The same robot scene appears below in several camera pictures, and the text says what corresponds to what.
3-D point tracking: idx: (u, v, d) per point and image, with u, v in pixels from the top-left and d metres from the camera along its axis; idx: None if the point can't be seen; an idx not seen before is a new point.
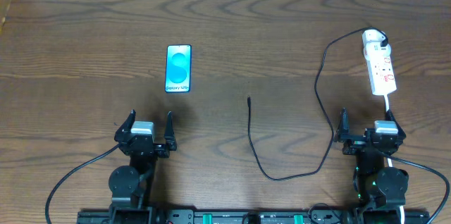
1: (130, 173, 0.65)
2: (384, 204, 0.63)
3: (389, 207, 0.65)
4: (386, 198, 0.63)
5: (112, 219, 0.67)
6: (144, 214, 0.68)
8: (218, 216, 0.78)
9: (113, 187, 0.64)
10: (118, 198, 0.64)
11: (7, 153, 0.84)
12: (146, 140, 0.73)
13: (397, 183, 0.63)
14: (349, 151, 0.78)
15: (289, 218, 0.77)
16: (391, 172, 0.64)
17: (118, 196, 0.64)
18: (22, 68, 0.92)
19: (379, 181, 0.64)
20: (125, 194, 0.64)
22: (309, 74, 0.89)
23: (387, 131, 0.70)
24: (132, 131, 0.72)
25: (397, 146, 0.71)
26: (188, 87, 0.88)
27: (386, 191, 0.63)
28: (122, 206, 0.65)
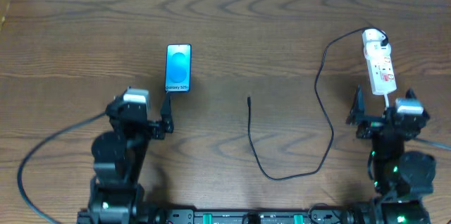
1: (116, 139, 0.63)
2: (408, 193, 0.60)
3: (412, 196, 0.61)
4: (411, 184, 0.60)
5: (94, 197, 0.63)
6: (130, 191, 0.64)
8: (218, 216, 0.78)
9: (96, 153, 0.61)
10: (101, 165, 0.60)
11: (7, 153, 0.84)
12: (140, 108, 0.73)
13: (422, 170, 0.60)
14: (365, 134, 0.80)
15: (289, 218, 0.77)
16: (416, 158, 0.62)
17: (103, 161, 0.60)
18: (22, 67, 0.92)
19: (403, 166, 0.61)
20: (110, 160, 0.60)
22: (309, 74, 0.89)
23: (409, 110, 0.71)
24: (125, 98, 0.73)
25: (420, 128, 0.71)
26: (188, 86, 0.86)
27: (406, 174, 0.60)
28: (107, 177, 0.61)
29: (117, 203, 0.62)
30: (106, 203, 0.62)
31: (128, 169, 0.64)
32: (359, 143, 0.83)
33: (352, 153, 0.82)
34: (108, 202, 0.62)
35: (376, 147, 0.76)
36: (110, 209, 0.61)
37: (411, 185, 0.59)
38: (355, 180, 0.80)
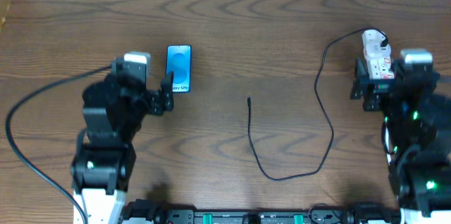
1: (110, 87, 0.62)
2: (433, 138, 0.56)
3: (437, 144, 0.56)
4: (435, 127, 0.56)
5: (79, 151, 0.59)
6: (121, 150, 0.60)
8: (218, 216, 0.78)
9: (88, 97, 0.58)
10: (91, 110, 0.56)
11: (7, 154, 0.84)
12: (140, 70, 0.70)
13: (445, 112, 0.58)
14: (373, 103, 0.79)
15: (289, 218, 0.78)
16: (437, 101, 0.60)
17: (93, 106, 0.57)
18: (22, 68, 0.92)
19: (424, 110, 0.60)
20: (101, 104, 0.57)
22: (309, 74, 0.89)
23: (417, 61, 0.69)
24: (126, 58, 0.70)
25: (433, 77, 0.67)
26: (188, 87, 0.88)
27: (432, 120, 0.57)
28: (97, 124, 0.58)
29: (103, 163, 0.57)
30: (91, 161, 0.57)
31: (121, 123, 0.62)
32: (359, 143, 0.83)
33: (352, 153, 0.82)
34: (92, 162, 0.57)
35: (390, 111, 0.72)
36: (96, 169, 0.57)
37: (435, 128, 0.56)
38: (355, 180, 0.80)
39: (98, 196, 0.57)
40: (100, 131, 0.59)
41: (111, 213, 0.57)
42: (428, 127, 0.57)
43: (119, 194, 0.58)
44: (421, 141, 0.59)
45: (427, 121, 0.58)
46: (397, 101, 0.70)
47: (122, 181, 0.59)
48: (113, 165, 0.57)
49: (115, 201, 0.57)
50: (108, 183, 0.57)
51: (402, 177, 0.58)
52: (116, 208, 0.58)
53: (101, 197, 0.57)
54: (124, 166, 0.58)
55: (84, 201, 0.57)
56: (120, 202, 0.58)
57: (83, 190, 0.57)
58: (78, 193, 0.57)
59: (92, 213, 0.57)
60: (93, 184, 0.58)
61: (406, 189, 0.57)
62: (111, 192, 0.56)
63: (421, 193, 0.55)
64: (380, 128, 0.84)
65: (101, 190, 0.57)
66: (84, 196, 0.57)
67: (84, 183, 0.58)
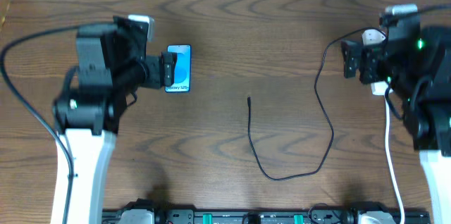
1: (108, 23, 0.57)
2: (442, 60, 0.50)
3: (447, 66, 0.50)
4: (443, 47, 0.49)
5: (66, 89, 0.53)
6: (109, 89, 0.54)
8: (218, 216, 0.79)
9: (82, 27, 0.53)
10: (84, 40, 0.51)
11: (7, 153, 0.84)
12: (142, 29, 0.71)
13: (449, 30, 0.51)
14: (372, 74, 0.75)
15: (289, 218, 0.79)
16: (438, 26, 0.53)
17: (84, 36, 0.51)
18: (22, 68, 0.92)
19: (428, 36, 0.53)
20: (94, 34, 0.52)
22: (309, 74, 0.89)
23: (402, 12, 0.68)
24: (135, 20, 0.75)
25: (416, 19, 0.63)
26: (188, 86, 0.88)
27: (440, 39, 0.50)
28: (86, 58, 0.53)
29: (89, 100, 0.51)
30: (73, 100, 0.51)
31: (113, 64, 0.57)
32: (359, 143, 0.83)
33: (352, 153, 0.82)
34: (75, 101, 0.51)
35: (390, 70, 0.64)
36: (80, 108, 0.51)
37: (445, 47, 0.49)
38: (354, 179, 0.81)
39: (84, 137, 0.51)
40: (91, 68, 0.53)
41: (99, 156, 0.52)
42: (437, 48, 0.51)
43: (107, 135, 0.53)
44: (432, 70, 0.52)
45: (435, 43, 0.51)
46: (399, 56, 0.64)
47: (110, 122, 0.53)
48: (99, 103, 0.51)
49: (103, 142, 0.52)
50: (94, 123, 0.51)
51: (421, 115, 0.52)
52: (104, 151, 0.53)
53: (88, 138, 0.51)
54: (112, 106, 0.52)
55: (68, 144, 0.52)
56: (108, 145, 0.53)
57: (66, 132, 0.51)
58: (61, 134, 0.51)
59: (77, 156, 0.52)
60: (77, 123, 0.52)
61: (425, 128, 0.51)
62: (99, 133, 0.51)
63: (443, 132, 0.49)
64: (380, 128, 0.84)
65: (87, 131, 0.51)
66: (68, 137, 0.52)
67: (67, 124, 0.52)
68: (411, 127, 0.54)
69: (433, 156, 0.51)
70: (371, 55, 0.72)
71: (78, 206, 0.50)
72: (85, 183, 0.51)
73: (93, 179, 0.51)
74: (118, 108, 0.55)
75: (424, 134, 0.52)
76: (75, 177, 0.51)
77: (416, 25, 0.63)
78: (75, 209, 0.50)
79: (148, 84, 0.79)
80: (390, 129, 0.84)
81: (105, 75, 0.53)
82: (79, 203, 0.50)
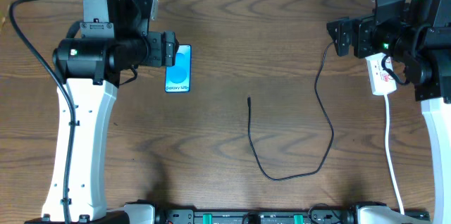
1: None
2: (440, 1, 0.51)
3: (447, 7, 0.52)
4: None
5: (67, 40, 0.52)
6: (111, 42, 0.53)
8: (218, 216, 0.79)
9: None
10: None
11: (7, 153, 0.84)
12: (146, 5, 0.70)
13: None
14: (365, 46, 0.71)
15: (289, 218, 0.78)
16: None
17: None
18: (21, 68, 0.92)
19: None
20: None
22: (309, 74, 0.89)
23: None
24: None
25: None
26: (188, 86, 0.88)
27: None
28: (94, 13, 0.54)
29: (89, 48, 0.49)
30: (74, 48, 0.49)
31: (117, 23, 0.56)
32: (359, 143, 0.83)
33: (352, 153, 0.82)
34: (77, 50, 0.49)
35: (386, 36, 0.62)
36: (81, 56, 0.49)
37: None
38: (354, 179, 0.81)
39: (84, 85, 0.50)
40: (94, 22, 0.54)
41: (101, 106, 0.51)
42: None
43: (108, 86, 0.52)
44: (429, 19, 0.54)
45: None
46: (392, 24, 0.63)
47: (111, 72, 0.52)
48: (99, 52, 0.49)
49: (103, 91, 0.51)
50: (96, 72, 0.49)
51: (423, 61, 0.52)
52: (106, 101, 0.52)
53: (89, 86, 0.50)
54: (112, 56, 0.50)
55: (70, 91, 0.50)
56: (110, 95, 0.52)
57: (68, 80, 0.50)
58: (62, 82, 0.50)
59: (79, 104, 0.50)
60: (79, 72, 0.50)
61: (428, 75, 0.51)
62: (99, 82, 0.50)
63: (447, 76, 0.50)
64: (380, 128, 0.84)
65: (89, 80, 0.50)
66: (69, 85, 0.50)
67: (68, 72, 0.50)
68: (411, 75, 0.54)
69: (435, 108, 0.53)
70: (363, 25, 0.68)
71: (80, 154, 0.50)
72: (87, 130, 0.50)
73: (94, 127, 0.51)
74: (121, 61, 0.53)
75: (427, 80, 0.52)
76: (77, 125, 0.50)
77: None
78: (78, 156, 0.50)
79: (147, 64, 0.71)
80: (390, 129, 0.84)
81: (108, 27, 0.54)
82: (84, 150, 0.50)
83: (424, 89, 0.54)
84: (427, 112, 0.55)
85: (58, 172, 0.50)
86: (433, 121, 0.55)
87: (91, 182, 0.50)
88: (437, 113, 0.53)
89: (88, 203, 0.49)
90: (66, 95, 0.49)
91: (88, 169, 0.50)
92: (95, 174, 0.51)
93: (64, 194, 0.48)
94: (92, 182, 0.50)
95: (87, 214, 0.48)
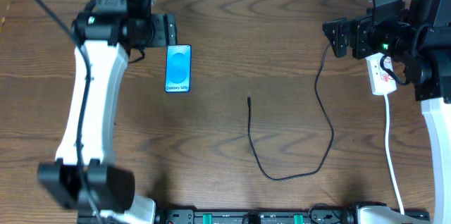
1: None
2: (442, 1, 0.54)
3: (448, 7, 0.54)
4: None
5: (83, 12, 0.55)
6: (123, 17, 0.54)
8: (218, 216, 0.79)
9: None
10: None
11: (7, 153, 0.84)
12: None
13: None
14: (363, 48, 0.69)
15: (289, 218, 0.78)
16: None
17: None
18: (22, 68, 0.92)
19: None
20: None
22: (308, 74, 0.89)
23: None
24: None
25: None
26: (188, 86, 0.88)
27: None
28: None
29: (106, 19, 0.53)
30: (91, 17, 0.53)
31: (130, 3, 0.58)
32: (359, 143, 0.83)
33: (352, 153, 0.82)
34: (93, 17, 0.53)
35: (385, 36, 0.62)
36: (95, 23, 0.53)
37: None
38: (354, 179, 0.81)
39: (99, 48, 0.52)
40: None
41: (115, 64, 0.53)
42: None
43: (121, 49, 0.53)
44: (429, 19, 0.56)
45: None
46: (391, 23, 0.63)
47: (124, 39, 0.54)
48: (115, 22, 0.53)
49: (118, 52, 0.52)
50: (109, 36, 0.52)
51: (423, 62, 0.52)
52: (118, 63, 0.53)
53: (104, 47, 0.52)
54: (125, 27, 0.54)
55: (84, 52, 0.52)
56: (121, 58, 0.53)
57: (84, 45, 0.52)
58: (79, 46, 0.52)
59: (95, 63, 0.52)
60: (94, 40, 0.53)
61: (428, 75, 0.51)
62: (113, 44, 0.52)
63: (447, 76, 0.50)
64: (380, 128, 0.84)
65: (103, 42, 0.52)
66: (86, 47, 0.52)
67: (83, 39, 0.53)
68: (410, 75, 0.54)
69: (435, 108, 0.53)
70: (362, 26, 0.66)
71: (94, 108, 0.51)
72: (101, 85, 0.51)
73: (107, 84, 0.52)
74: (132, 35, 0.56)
75: (426, 80, 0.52)
76: (91, 80, 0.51)
77: None
78: (91, 109, 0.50)
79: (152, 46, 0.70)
80: (390, 129, 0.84)
81: (122, 4, 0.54)
82: (97, 104, 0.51)
83: (423, 89, 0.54)
84: (427, 113, 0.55)
85: (71, 122, 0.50)
86: (433, 121, 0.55)
87: (103, 133, 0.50)
88: (437, 113, 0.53)
89: (99, 149, 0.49)
90: (82, 53, 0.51)
91: (100, 120, 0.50)
92: (106, 127, 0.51)
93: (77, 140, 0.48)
94: (103, 134, 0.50)
95: (98, 158, 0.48)
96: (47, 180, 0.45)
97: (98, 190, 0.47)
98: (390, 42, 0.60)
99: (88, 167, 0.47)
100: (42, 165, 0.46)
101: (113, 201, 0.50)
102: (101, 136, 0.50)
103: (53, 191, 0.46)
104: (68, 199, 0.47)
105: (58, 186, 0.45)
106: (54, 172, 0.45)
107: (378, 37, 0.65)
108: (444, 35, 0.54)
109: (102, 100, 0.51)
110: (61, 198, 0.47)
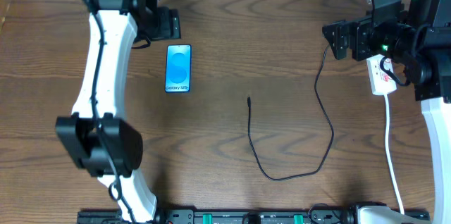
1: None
2: (441, 1, 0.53)
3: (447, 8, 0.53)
4: None
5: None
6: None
8: (218, 216, 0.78)
9: None
10: None
11: (7, 153, 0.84)
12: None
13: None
14: (364, 49, 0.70)
15: (289, 218, 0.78)
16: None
17: None
18: (22, 68, 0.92)
19: None
20: None
22: (308, 74, 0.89)
23: None
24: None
25: None
26: (188, 86, 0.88)
27: None
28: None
29: None
30: None
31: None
32: (359, 143, 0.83)
33: (352, 153, 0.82)
34: None
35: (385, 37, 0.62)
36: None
37: None
38: (354, 179, 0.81)
39: (113, 16, 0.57)
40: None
41: (126, 29, 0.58)
42: None
43: (131, 20, 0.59)
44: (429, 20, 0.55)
45: None
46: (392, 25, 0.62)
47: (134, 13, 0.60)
48: None
49: (127, 20, 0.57)
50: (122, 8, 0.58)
51: (422, 62, 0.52)
52: (128, 32, 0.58)
53: (116, 16, 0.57)
54: None
55: (99, 20, 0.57)
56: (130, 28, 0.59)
57: (98, 13, 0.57)
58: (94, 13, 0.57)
59: (108, 28, 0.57)
60: (106, 9, 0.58)
61: (428, 75, 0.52)
62: (125, 13, 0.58)
63: (446, 75, 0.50)
64: (379, 128, 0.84)
65: (115, 12, 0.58)
66: (99, 15, 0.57)
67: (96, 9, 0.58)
68: (411, 74, 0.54)
69: (435, 108, 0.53)
70: (361, 27, 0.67)
71: (107, 66, 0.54)
72: (113, 48, 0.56)
73: (119, 48, 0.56)
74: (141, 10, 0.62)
75: (426, 80, 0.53)
76: (105, 44, 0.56)
77: None
78: (106, 68, 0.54)
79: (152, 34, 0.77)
80: (390, 129, 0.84)
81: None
82: (109, 63, 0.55)
83: (424, 88, 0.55)
84: (427, 112, 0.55)
85: (86, 78, 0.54)
86: (433, 121, 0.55)
87: (115, 91, 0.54)
88: (438, 113, 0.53)
89: (111, 103, 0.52)
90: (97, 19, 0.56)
91: (113, 77, 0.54)
92: (118, 87, 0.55)
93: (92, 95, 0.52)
94: (116, 91, 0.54)
95: (110, 112, 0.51)
96: (64, 132, 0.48)
97: (111, 144, 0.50)
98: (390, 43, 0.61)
99: (103, 118, 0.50)
100: (60, 117, 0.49)
101: (123, 160, 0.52)
102: (114, 94, 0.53)
103: (68, 143, 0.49)
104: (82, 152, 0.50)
105: (73, 137, 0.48)
106: (71, 124, 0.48)
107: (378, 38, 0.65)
108: (444, 35, 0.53)
109: (114, 60, 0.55)
110: (75, 151, 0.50)
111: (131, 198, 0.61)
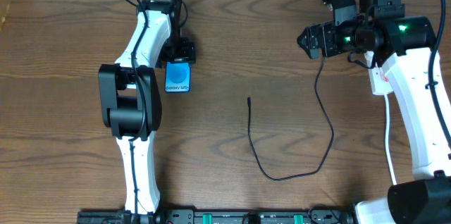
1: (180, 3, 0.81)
2: None
3: None
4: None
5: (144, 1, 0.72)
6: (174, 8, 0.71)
8: (218, 216, 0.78)
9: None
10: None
11: (7, 153, 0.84)
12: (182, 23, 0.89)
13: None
14: (332, 46, 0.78)
15: (289, 218, 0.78)
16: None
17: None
18: (22, 68, 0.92)
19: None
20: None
22: (309, 74, 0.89)
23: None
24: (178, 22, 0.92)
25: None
26: (188, 86, 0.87)
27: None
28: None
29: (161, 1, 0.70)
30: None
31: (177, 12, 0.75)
32: (358, 143, 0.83)
33: (352, 153, 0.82)
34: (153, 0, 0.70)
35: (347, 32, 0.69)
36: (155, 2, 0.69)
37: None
38: (354, 179, 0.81)
39: (156, 13, 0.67)
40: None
41: (165, 27, 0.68)
42: None
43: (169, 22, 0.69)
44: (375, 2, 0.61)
45: None
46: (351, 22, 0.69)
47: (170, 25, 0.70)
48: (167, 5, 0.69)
49: (165, 18, 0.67)
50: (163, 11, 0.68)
51: (375, 30, 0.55)
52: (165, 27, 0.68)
53: (158, 13, 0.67)
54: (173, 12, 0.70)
55: (146, 13, 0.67)
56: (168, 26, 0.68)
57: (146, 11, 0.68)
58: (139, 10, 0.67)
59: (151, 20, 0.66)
60: (152, 8, 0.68)
61: (380, 41, 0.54)
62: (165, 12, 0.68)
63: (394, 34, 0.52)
64: (379, 128, 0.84)
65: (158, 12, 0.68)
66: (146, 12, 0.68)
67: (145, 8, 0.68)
68: (368, 47, 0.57)
69: (392, 64, 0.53)
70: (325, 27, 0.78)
71: (147, 41, 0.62)
72: (153, 30, 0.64)
73: (158, 30, 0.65)
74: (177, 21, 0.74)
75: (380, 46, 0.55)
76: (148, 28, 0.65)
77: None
78: (146, 39, 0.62)
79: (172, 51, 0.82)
80: (390, 129, 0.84)
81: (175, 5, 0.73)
82: (148, 40, 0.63)
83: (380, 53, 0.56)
84: (388, 72, 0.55)
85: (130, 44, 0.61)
86: (397, 82, 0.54)
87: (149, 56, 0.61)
88: (397, 68, 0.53)
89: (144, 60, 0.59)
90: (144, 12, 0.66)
91: (149, 46, 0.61)
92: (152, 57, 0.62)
93: (132, 52, 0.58)
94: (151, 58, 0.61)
95: (144, 65, 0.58)
96: (106, 77, 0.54)
97: (144, 91, 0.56)
98: (350, 33, 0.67)
99: (141, 69, 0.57)
100: (103, 66, 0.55)
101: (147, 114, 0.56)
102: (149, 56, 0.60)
103: (105, 86, 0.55)
104: (114, 99, 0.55)
105: (113, 82, 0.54)
106: (113, 69, 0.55)
107: (340, 33, 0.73)
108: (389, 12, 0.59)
109: (153, 35, 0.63)
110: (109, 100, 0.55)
111: (141, 175, 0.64)
